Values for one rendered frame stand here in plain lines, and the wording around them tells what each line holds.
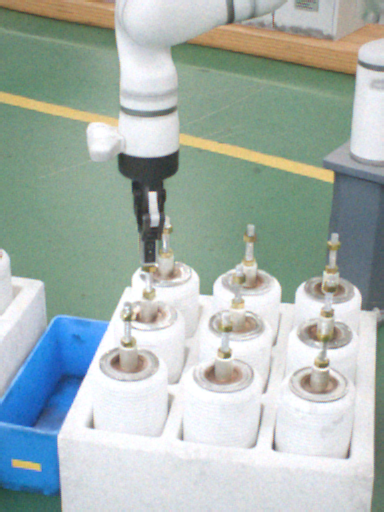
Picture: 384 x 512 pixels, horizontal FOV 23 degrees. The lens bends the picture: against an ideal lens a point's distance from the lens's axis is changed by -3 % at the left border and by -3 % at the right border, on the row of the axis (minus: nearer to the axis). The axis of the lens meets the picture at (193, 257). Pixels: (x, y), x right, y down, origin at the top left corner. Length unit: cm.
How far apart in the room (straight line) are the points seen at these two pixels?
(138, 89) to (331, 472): 51
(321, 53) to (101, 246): 148
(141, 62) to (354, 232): 70
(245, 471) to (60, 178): 132
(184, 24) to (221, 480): 55
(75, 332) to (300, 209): 81
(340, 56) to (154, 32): 219
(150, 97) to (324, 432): 45
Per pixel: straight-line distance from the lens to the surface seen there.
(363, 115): 168
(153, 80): 114
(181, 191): 228
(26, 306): 148
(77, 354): 159
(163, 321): 129
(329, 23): 334
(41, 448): 134
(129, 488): 124
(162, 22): 110
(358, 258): 176
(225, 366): 117
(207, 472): 119
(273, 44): 337
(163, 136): 116
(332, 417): 116
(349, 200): 172
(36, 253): 202
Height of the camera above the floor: 93
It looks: 28 degrees down
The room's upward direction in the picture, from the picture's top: 1 degrees clockwise
